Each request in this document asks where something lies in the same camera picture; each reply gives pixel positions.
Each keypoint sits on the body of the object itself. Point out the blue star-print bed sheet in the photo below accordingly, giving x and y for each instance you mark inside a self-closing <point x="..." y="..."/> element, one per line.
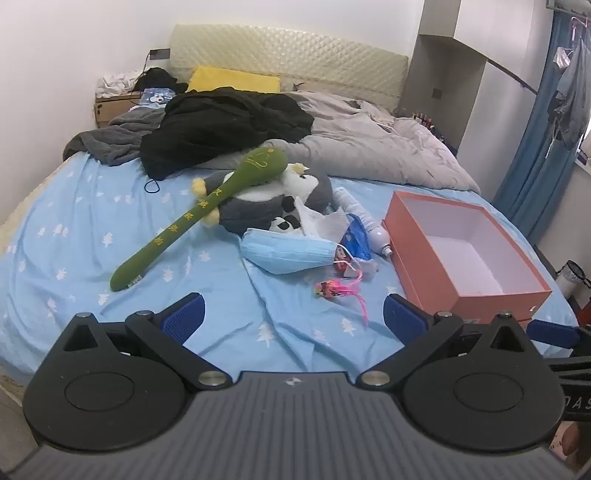
<point x="92" y="230"/>

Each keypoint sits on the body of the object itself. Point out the blue face mask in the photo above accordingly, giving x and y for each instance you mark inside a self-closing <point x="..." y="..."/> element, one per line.
<point x="286" y="254"/>

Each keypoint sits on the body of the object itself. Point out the row of cosmetic bottles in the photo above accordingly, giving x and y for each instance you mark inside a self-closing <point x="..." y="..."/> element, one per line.
<point x="422" y="121"/>

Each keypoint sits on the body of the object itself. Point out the crumpled white cloth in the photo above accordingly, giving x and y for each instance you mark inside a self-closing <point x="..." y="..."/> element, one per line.
<point x="115" y="83"/>

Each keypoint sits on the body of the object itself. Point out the long green plush toy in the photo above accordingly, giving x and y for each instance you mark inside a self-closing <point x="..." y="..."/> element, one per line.
<point x="184" y="226"/>

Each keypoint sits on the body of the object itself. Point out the black bag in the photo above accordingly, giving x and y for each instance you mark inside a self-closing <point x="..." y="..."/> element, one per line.
<point x="157" y="78"/>

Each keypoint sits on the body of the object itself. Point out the hanging grey-blue garment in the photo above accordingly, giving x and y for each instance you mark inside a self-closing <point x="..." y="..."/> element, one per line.
<point x="572" y="101"/>

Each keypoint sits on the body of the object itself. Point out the blue printed plastic packet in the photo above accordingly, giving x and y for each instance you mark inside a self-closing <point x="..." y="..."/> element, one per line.
<point x="358" y="240"/>

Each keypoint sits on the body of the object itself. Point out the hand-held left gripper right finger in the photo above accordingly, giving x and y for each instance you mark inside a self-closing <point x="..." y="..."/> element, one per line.
<point x="405" y="319"/>

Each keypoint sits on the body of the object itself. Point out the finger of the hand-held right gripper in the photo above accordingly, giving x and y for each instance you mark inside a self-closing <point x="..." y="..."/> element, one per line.
<point x="551" y="333"/>

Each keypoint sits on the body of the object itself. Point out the grey niche cabinet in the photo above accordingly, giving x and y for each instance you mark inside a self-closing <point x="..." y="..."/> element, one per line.
<point x="438" y="69"/>

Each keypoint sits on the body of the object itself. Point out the white spray bottle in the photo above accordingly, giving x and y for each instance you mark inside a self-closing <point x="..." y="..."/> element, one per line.
<point x="381" y="240"/>

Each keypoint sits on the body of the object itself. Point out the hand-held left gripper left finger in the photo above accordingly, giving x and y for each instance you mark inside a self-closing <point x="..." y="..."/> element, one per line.
<point x="183" y="319"/>

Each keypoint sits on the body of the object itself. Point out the pink cardboard box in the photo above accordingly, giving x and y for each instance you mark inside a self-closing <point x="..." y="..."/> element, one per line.
<point x="466" y="249"/>

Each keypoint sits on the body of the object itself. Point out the small panda plush toy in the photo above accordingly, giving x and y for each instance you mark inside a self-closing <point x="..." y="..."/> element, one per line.
<point x="281" y="225"/>

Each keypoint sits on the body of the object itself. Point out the black wall socket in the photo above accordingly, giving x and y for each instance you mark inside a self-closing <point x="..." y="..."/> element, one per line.
<point x="159" y="54"/>

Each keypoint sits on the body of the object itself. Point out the light grey duvet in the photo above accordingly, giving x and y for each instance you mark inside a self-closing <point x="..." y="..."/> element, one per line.
<point x="369" y="143"/>

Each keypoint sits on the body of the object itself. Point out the black jacket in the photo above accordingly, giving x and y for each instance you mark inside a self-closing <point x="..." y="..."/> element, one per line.
<point x="221" y="124"/>

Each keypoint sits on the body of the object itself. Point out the cream quilted headboard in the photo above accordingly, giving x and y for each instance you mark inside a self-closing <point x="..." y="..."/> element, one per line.
<point x="300" y="55"/>

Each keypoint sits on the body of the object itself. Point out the blue curtain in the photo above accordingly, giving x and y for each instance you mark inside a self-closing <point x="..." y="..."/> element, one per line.
<point x="531" y="161"/>

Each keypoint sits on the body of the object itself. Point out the pink feather toy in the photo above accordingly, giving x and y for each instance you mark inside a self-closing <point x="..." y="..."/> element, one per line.
<point x="330" y="289"/>

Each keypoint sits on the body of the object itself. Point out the brown cardboard box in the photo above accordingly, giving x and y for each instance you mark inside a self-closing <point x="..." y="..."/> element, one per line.
<point x="111" y="110"/>

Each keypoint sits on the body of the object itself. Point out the grey penguin plush toy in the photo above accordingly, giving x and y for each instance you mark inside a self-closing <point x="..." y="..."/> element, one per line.
<point x="307" y="189"/>

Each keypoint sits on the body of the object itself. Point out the white trash bin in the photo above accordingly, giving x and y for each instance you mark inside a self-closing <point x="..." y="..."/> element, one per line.
<point x="570" y="279"/>

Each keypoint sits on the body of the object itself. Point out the person's right hand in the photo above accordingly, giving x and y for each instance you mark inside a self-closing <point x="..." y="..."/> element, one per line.
<point x="574" y="445"/>

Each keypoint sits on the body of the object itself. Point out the dark grey blanket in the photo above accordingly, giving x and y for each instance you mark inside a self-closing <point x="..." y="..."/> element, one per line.
<point x="111" y="138"/>

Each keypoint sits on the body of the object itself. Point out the blue printed pouch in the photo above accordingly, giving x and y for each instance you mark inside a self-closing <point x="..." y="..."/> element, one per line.
<point x="156" y="96"/>

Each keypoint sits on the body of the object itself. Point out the yellow pillow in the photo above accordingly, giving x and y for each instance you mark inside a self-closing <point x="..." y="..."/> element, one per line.
<point x="231" y="79"/>

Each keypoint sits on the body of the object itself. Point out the dark clothes rail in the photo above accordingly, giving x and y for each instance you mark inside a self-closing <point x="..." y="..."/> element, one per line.
<point x="512" y="74"/>

